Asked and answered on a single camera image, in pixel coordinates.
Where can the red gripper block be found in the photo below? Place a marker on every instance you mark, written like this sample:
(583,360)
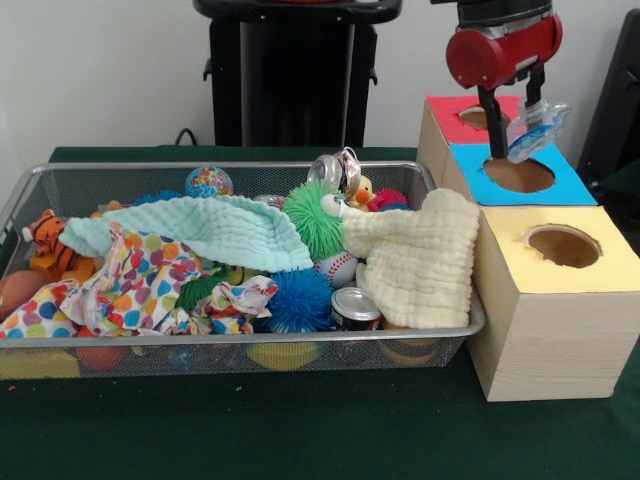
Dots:
(500,55)

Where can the clear plastic bottle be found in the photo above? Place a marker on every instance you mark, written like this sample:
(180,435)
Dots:
(535,130)

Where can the cream knitted cloth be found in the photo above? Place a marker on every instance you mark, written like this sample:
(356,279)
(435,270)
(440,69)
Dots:
(425,255)

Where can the green spiky rubber ball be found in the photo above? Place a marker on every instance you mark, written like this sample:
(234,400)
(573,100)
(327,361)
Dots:
(315,216)

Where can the polka dot colourful cloth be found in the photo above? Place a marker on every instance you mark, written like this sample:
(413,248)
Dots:
(110,290)

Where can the wooden box with three holes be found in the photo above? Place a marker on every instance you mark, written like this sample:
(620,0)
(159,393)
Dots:
(540,340)

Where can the black upright panel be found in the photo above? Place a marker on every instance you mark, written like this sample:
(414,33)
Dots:
(615,100)

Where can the dark green side table cloth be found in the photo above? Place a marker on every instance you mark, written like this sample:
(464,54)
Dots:
(625,182)

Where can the crushed silver can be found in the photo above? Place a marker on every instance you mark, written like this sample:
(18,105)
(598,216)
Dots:
(335,168)

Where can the black labelled silver can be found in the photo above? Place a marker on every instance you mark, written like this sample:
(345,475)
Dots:
(355,308)

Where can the blue spiky rubber ball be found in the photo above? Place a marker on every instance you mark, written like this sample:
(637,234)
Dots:
(300,300)

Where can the small globe ball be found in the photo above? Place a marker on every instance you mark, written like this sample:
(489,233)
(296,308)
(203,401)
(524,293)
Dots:
(208,182)

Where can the mint green fuzzy cloth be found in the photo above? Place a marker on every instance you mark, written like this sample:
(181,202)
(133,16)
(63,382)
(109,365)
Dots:
(200,226)

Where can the brown toy football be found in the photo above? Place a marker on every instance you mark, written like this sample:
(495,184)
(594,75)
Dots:
(15,292)

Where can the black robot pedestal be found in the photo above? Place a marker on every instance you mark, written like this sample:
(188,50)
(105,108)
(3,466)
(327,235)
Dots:
(300,90)

